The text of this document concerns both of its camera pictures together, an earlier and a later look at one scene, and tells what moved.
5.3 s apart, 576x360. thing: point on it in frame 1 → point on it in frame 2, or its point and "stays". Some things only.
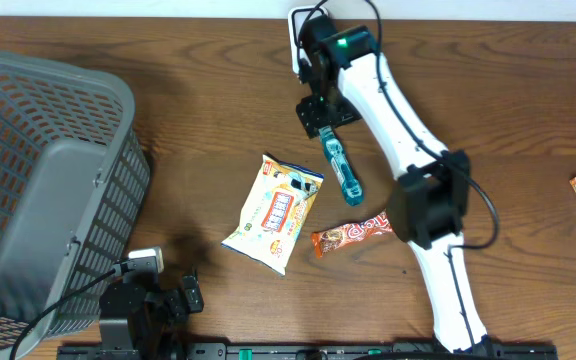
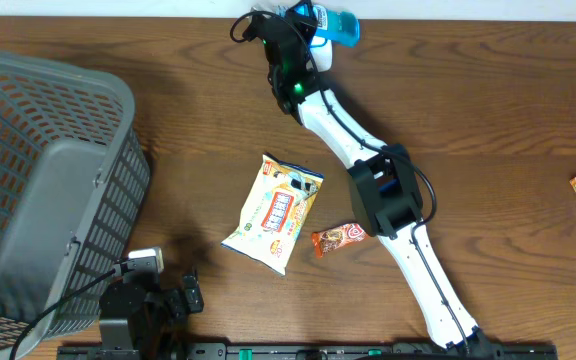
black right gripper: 311,117 → 306,22
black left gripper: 178,308 stays
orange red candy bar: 330,238 stays
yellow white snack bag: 274,213 stays
